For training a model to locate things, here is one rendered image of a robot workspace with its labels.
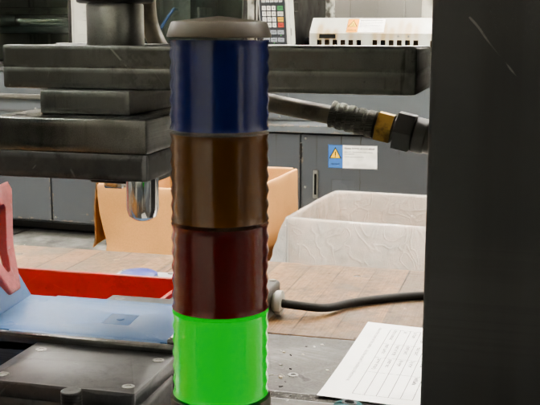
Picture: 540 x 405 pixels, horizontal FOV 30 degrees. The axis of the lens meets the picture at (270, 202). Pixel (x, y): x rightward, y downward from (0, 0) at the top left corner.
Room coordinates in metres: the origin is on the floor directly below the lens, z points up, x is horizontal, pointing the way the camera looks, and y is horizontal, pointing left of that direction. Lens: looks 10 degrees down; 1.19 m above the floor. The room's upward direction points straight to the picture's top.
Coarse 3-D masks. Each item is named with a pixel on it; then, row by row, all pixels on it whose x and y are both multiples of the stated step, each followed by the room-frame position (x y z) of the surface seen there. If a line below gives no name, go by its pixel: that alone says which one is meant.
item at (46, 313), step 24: (0, 288) 0.71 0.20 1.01; (24, 288) 0.74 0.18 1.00; (0, 312) 0.70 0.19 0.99; (24, 312) 0.70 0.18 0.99; (48, 312) 0.70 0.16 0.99; (72, 312) 0.70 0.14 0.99; (96, 312) 0.70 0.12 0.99; (120, 312) 0.70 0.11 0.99; (144, 312) 0.70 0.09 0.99; (168, 312) 0.70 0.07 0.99; (120, 336) 0.65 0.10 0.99; (144, 336) 0.65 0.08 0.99; (168, 336) 0.65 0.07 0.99
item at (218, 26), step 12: (180, 24) 0.37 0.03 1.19; (192, 24) 0.37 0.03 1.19; (204, 24) 0.37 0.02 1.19; (216, 24) 0.37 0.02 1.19; (228, 24) 0.37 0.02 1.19; (240, 24) 0.37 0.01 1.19; (252, 24) 0.37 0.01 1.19; (264, 24) 0.38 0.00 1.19; (168, 36) 0.38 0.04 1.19; (180, 36) 0.37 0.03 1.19; (192, 36) 0.37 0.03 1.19; (204, 36) 0.36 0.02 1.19; (216, 36) 0.36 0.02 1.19; (228, 36) 0.36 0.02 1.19; (240, 36) 0.37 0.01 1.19; (252, 36) 0.37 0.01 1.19; (264, 36) 0.37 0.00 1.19
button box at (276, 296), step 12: (276, 288) 1.02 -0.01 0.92; (276, 300) 1.00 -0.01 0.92; (288, 300) 1.00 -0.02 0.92; (348, 300) 1.04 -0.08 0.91; (360, 300) 1.04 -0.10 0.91; (372, 300) 1.05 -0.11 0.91; (384, 300) 1.06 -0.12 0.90; (396, 300) 1.06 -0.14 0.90; (408, 300) 1.07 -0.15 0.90; (276, 312) 1.00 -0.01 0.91; (324, 312) 1.01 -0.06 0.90
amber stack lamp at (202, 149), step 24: (192, 144) 0.37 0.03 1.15; (216, 144) 0.37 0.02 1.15; (240, 144) 0.37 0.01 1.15; (264, 144) 0.38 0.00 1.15; (192, 168) 0.37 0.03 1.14; (216, 168) 0.37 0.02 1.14; (240, 168) 0.37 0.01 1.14; (264, 168) 0.38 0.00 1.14; (192, 192) 0.37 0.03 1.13; (216, 192) 0.37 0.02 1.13; (240, 192) 0.37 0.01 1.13; (264, 192) 0.38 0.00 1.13; (192, 216) 0.37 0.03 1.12; (216, 216) 0.37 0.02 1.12; (240, 216) 0.37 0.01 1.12; (264, 216) 0.38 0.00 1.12
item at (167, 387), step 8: (168, 384) 0.61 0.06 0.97; (160, 392) 0.59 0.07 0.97; (168, 392) 0.61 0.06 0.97; (0, 400) 0.58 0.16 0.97; (8, 400) 0.58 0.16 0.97; (16, 400) 0.57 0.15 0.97; (24, 400) 0.57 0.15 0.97; (32, 400) 0.57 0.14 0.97; (40, 400) 0.57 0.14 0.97; (152, 400) 0.58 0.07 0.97; (160, 400) 0.59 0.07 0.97; (168, 400) 0.61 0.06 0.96
